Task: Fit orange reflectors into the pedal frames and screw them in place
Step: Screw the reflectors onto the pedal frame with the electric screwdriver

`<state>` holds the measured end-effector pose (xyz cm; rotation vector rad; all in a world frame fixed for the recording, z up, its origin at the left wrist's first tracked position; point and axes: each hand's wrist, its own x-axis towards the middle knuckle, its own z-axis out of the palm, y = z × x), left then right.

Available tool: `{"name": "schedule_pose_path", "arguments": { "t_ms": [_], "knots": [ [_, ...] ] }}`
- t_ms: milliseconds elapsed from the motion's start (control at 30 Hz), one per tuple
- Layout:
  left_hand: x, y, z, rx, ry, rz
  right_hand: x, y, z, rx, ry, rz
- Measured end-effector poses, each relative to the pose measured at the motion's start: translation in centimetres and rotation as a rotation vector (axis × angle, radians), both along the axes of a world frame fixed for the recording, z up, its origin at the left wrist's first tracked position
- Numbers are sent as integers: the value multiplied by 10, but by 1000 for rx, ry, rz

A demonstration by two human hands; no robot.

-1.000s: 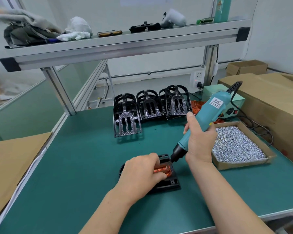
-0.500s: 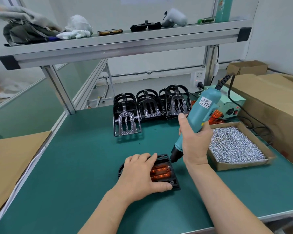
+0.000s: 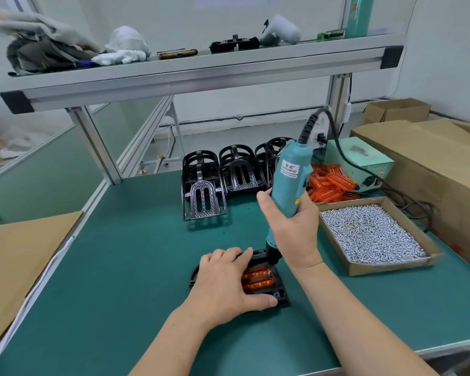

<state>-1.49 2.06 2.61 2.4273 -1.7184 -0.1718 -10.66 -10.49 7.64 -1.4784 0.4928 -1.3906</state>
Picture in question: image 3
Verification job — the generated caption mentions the person's left hand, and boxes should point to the person's left hand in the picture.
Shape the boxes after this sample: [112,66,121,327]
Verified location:
[177,247,279,333]

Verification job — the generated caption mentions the person's right hand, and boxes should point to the person's right hand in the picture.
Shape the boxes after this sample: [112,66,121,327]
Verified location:
[256,188,324,273]

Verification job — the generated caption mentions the black plastic pedal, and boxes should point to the black plastic pedal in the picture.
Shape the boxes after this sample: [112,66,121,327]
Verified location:
[188,249,291,308]

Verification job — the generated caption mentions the teal electric screwdriver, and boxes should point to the teal electric screwdriver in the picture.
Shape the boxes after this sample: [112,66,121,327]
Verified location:
[265,107,330,267]

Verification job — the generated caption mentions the person's left forearm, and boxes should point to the person's left forearm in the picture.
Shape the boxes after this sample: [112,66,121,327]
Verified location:
[128,307,213,376]

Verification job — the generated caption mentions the person's right forearm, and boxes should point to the person's right forearm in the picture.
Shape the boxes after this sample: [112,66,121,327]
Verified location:
[296,261,440,376]

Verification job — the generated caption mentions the orange reflector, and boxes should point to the orange reflector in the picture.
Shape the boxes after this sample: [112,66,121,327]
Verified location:
[241,265,277,292]

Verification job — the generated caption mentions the stack of black pedals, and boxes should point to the stack of black pedals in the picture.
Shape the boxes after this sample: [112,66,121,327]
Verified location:
[254,137,294,189]
[181,150,228,222]
[219,144,268,197]

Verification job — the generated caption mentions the pile of orange reflectors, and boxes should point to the pile of orange reflectors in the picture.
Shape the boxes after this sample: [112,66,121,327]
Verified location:
[305,163,363,204]

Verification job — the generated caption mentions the teal power supply box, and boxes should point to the teal power supply box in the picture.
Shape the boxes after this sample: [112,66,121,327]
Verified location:
[313,137,395,193]

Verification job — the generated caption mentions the heap of silver screws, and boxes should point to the heap of silver screws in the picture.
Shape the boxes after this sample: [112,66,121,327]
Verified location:
[320,205,429,265]

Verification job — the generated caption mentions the flat cardboard tray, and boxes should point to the flat cardboard tray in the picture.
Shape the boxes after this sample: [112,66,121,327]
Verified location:
[316,196,445,277]

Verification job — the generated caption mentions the small cardboard box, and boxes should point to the small cardboard box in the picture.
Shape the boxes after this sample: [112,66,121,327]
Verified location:
[363,98,431,125]

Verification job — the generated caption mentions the black plastic part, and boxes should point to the black plastic part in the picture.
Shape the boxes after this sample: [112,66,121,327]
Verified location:
[209,34,261,54]

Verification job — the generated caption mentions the dark smartphone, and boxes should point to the dark smartphone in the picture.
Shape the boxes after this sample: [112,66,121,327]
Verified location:
[157,48,199,61]

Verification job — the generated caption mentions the large cardboard box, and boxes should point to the large cardboard box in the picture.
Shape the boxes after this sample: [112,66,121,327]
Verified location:
[350,119,470,277]

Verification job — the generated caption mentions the brown cardboard sheet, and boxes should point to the brown cardboard sheet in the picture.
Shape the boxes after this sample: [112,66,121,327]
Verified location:
[0,210,84,354]

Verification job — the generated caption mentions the teal bottle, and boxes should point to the teal bottle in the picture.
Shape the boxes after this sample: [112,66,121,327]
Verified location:
[344,0,376,39]

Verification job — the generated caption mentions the white cloth gloves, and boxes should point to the white cloth gloves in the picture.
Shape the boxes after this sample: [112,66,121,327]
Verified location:
[90,25,152,66]

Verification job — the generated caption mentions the grey bundled clothing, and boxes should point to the grey bundled clothing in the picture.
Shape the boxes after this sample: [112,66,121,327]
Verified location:
[0,9,103,77]

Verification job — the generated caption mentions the black screwdriver cable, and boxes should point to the black screwdriver cable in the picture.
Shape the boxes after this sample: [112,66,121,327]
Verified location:
[320,107,434,232]

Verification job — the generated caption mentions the aluminium frame shelf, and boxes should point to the aluminium frame shelf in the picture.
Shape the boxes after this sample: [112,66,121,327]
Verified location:
[0,33,405,186]

